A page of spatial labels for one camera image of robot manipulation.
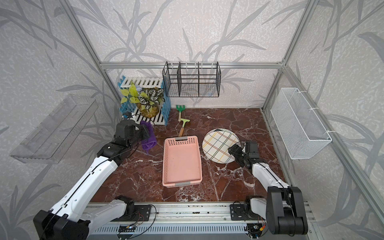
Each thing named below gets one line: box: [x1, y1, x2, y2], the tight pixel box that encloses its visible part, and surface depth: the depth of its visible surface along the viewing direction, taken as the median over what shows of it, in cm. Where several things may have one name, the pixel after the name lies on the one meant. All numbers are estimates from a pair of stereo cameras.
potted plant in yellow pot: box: [120, 84, 165, 118], surface depth 96 cm
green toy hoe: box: [178, 118, 191, 137], surface depth 107 cm
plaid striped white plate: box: [202, 128, 240, 164], surface depth 98 cm
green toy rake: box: [175, 104, 186, 122], surface depth 122 cm
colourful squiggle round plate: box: [202, 128, 240, 164], surface depth 98 cm
